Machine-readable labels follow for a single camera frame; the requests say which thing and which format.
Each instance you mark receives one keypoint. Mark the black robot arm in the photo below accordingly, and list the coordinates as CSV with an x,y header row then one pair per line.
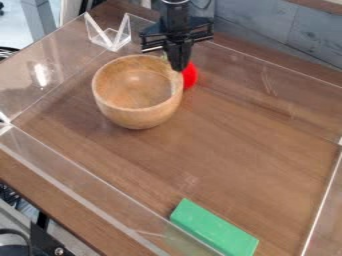
x,y
175,17

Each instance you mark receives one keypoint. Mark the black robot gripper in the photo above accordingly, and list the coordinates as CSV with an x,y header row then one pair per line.
x,y
154,38

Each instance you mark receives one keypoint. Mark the black metal table bracket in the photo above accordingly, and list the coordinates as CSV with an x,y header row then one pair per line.
x,y
45,245

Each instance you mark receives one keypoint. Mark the wooden bowl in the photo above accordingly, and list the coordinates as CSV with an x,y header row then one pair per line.
x,y
137,91

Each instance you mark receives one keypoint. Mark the clear acrylic tray enclosure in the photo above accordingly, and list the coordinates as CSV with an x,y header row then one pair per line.
x,y
250,149

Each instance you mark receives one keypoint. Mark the red plush strawberry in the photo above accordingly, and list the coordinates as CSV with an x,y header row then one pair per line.
x,y
188,74

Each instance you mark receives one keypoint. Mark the green rectangular block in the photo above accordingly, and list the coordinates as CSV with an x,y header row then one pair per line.
x,y
218,233

